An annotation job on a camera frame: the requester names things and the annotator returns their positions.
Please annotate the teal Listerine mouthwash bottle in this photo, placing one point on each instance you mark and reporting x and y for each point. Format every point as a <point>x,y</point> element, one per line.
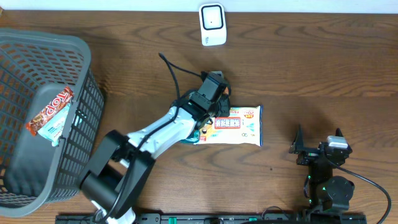
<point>193,138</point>

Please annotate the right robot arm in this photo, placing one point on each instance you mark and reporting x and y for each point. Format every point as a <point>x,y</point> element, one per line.
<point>328,193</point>

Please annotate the grey plastic shopping basket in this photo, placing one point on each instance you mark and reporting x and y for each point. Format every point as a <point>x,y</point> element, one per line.
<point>35,68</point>

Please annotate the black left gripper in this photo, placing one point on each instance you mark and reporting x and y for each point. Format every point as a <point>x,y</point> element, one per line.
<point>227,109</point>

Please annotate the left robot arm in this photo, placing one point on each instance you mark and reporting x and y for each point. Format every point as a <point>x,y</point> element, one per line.
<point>115,175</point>

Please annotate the white barcode scanner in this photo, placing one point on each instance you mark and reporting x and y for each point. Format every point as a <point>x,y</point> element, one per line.
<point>212,24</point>

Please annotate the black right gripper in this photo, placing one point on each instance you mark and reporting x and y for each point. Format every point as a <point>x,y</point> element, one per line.
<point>309,154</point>

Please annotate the small orange box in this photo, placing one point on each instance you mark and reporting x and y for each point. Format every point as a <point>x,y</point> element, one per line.
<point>226,91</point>

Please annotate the small teal wipes pack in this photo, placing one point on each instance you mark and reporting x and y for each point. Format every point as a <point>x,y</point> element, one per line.
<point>53,129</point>

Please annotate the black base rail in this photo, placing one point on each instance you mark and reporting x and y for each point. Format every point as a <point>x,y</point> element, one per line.
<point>155,218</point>

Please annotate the large white wet wipes pack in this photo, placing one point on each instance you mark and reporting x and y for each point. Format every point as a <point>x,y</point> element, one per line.
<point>243,125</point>

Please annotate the red Top chocolate bar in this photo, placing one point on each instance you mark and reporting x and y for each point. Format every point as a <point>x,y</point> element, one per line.
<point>50,110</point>

